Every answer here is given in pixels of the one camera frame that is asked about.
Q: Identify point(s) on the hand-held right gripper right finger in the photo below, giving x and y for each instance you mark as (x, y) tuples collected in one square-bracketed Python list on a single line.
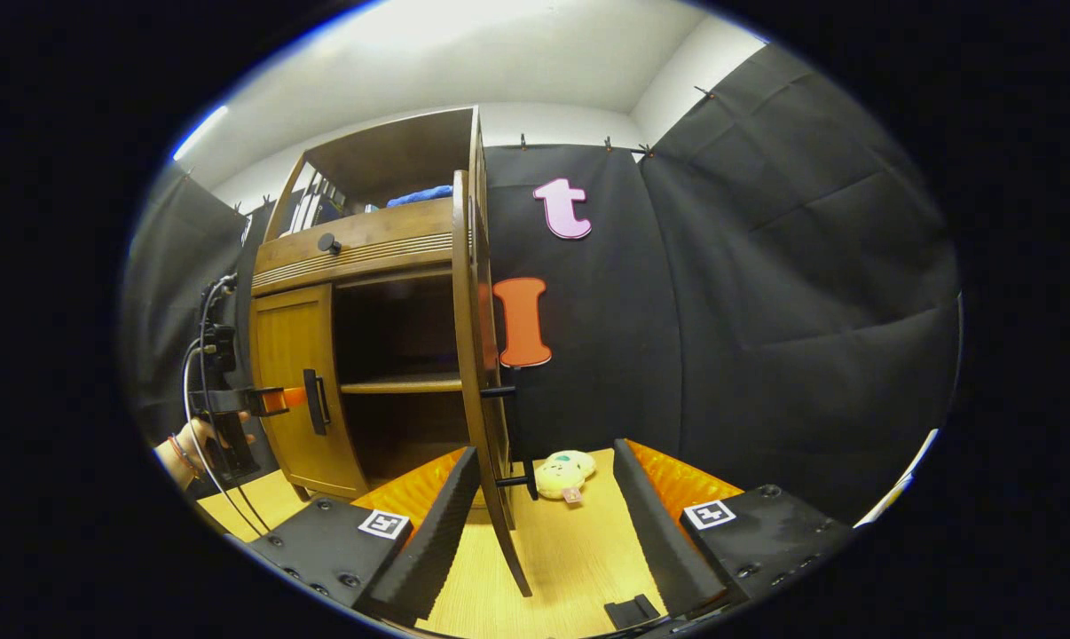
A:
[(659, 541)]

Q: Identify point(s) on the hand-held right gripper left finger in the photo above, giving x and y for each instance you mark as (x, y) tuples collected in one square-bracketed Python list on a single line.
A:
[(437, 541)]

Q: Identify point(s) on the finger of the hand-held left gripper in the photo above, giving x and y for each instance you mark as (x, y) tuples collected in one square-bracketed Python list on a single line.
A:
[(273, 400)]

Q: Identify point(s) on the wooden cabinet door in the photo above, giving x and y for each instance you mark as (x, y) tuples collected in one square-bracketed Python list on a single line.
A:
[(287, 355), (477, 355)]

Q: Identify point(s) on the wooden double-door shoe cabinet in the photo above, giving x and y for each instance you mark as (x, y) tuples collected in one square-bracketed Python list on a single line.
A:
[(402, 383)]

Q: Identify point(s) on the yellow plush toy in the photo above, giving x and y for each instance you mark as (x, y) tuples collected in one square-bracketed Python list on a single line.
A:
[(563, 475)]

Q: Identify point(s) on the wooden drawer with black knob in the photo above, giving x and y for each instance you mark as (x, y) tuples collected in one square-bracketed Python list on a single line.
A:
[(384, 235)]

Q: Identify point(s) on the blue towel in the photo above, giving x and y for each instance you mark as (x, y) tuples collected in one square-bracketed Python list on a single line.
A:
[(420, 196)]

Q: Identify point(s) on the black backdrop cloth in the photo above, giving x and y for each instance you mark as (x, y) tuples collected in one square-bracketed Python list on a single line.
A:
[(766, 311)]

